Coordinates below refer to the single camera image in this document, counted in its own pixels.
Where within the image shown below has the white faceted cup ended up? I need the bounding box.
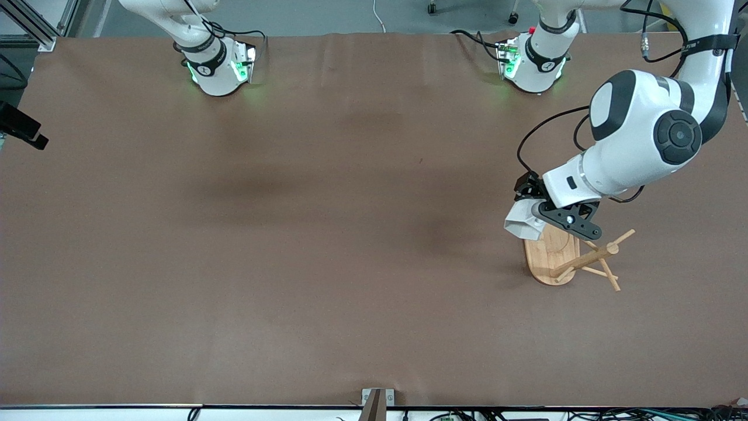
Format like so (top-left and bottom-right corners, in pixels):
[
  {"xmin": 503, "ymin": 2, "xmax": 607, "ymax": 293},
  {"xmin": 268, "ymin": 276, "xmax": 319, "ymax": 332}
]
[{"xmin": 504, "ymin": 202, "xmax": 548, "ymax": 241}]

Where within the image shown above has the wooden cup rack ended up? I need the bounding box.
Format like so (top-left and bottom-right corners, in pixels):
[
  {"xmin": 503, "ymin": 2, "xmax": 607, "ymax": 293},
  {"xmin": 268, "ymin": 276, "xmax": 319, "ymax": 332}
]
[{"xmin": 524, "ymin": 224, "xmax": 636, "ymax": 292}]

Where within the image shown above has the brown table cover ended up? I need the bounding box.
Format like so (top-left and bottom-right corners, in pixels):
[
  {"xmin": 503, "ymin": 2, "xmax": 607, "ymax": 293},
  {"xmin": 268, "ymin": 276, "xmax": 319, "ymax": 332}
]
[{"xmin": 0, "ymin": 32, "xmax": 748, "ymax": 408}]

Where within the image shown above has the aluminium frame post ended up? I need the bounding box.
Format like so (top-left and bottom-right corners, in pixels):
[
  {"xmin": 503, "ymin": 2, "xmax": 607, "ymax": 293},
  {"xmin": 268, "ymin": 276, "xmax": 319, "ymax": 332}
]
[{"xmin": 0, "ymin": 0, "xmax": 94, "ymax": 52}]

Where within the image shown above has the black left base cable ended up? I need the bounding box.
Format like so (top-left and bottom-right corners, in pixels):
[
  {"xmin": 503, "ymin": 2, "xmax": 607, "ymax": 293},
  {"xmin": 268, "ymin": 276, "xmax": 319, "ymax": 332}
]
[{"xmin": 450, "ymin": 29, "xmax": 504, "ymax": 62}]

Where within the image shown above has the black base cable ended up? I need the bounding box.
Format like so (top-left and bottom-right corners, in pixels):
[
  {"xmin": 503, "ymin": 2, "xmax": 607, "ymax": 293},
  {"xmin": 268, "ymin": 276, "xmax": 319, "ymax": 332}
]
[
  {"xmin": 450, "ymin": 29, "xmax": 504, "ymax": 62},
  {"xmin": 210, "ymin": 22, "xmax": 268, "ymax": 56}
]

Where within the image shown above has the cable bundle under table edge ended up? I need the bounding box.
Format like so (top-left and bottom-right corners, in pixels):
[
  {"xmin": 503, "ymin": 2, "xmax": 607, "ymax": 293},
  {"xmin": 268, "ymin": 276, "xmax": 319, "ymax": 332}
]
[{"xmin": 403, "ymin": 408, "xmax": 748, "ymax": 421}]

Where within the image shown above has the black right base cable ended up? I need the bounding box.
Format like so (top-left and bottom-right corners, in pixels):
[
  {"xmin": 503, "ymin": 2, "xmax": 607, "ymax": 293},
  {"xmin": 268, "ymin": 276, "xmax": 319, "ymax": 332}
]
[{"xmin": 210, "ymin": 22, "xmax": 268, "ymax": 56}]

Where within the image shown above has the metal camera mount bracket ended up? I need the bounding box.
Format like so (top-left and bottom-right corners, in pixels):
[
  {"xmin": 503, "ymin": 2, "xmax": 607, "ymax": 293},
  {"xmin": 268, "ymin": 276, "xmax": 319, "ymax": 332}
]
[{"xmin": 361, "ymin": 388, "xmax": 396, "ymax": 421}]

